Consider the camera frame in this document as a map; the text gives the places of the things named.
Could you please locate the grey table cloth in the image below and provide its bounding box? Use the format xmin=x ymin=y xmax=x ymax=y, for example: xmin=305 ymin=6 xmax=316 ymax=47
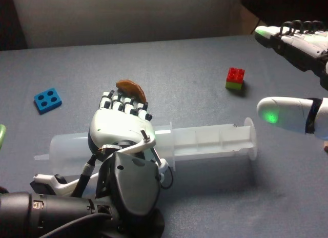
xmin=0 ymin=34 xmax=328 ymax=238

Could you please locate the large translucent plastic syringe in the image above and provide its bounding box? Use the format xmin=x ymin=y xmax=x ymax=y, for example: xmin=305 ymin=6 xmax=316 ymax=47
xmin=34 ymin=117 xmax=258 ymax=176

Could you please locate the blue four-hole toy block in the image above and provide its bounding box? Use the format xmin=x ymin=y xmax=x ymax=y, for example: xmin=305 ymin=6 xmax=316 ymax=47
xmin=33 ymin=87 xmax=63 ymax=115

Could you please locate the brown toy croissant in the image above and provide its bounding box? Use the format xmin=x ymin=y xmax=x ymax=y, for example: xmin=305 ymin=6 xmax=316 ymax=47
xmin=115 ymin=79 xmax=147 ymax=104

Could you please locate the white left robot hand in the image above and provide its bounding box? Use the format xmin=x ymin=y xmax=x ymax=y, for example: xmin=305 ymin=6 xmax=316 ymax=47
xmin=88 ymin=89 xmax=157 ymax=154

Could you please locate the red and green toy brick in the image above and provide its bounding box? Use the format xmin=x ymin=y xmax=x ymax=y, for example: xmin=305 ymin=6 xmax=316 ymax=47
xmin=225 ymin=67 xmax=246 ymax=91

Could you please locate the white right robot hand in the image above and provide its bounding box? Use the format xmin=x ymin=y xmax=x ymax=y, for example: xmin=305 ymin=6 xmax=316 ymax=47
xmin=255 ymin=19 xmax=328 ymax=141

